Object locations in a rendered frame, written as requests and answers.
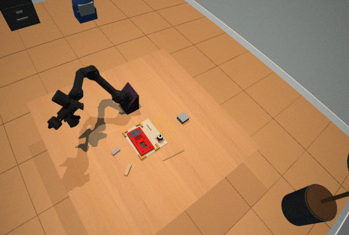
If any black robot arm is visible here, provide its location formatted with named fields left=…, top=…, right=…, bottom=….
left=51, top=65, right=133, bottom=128

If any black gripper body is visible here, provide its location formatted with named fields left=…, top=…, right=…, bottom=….
left=47, top=106, right=73, bottom=130

